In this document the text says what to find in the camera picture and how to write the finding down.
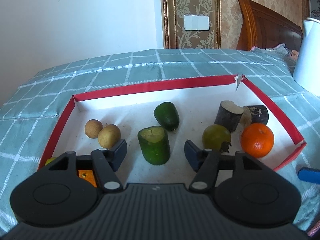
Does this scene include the large orange mandarin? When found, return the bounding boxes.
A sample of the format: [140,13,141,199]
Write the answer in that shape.
[78,170,97,187]

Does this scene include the brown longan with stem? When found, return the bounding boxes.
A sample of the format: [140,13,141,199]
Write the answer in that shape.
[98,124,121,149]

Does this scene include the green tomato with stem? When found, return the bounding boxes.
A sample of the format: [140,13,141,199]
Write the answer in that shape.
[202,124,232,153]

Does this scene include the round brown longan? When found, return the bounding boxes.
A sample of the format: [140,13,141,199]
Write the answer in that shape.
[85,119,103,139]

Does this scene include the cut green cucumber piece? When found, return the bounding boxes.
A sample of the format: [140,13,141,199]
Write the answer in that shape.
[137,126,170,165]

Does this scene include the dark sugarcane piece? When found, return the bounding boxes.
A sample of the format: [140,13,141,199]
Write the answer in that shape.
[240,105,269,128]
[214,100,244,133]

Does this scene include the small orange mandarin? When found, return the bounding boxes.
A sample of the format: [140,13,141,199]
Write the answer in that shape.
[240,123,274,158]

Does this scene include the smooth green tomato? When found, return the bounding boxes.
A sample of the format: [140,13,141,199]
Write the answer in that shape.
[45,157,56,165]

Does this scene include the whole small green cucumber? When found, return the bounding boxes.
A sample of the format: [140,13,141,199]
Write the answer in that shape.
[153,102,180,132]

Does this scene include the red cardboard tray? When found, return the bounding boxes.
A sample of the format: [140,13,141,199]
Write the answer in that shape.
[40,75,306,185]

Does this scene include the pink towel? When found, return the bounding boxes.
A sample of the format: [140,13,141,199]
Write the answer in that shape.
[308,220,320,239]

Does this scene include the green plaid bedsheet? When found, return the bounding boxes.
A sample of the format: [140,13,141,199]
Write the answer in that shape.
[1,49,319,234]

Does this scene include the white electric kettle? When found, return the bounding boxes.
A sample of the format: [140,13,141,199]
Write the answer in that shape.
[293,17,320,96]

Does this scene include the pink clothes by headboard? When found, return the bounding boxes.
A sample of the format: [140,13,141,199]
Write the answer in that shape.
[250,43,299,60]

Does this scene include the white wall switch panel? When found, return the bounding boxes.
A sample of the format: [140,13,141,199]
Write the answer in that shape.
[184,15,210,31]

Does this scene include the gold ornate wall frame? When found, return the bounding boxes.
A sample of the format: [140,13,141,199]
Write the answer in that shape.
[161,0,221,49]

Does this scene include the framed wall picture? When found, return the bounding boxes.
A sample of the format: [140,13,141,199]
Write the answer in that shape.
[309,0,320,20]

